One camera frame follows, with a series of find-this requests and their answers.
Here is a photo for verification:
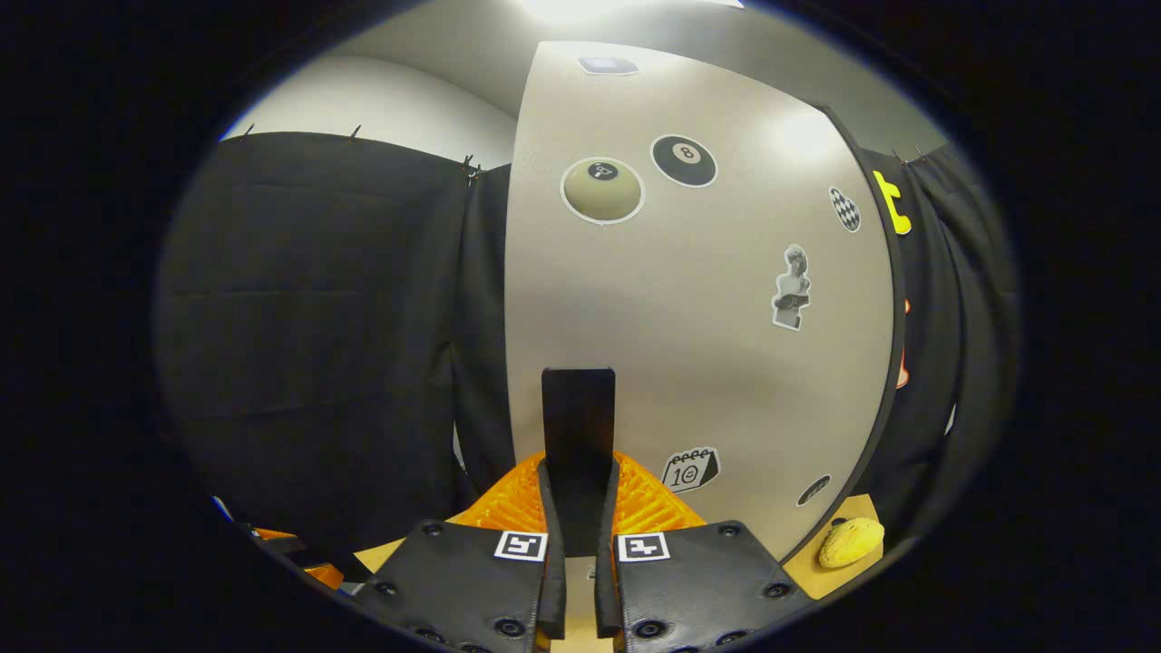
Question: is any black door handle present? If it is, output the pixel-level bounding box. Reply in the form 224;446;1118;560
541;366;618;559

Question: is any black backdrop cloth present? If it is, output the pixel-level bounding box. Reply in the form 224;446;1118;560
154;132;1021;581

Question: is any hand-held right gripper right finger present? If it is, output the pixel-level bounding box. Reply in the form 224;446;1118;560
594;451;817;653

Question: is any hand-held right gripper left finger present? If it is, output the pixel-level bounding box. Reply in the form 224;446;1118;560
349;451;568;653

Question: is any yellow textured toy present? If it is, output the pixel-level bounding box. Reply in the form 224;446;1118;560
818;517;886;570

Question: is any light grey cabinet door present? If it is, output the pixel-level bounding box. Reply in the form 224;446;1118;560
503;39;908;568

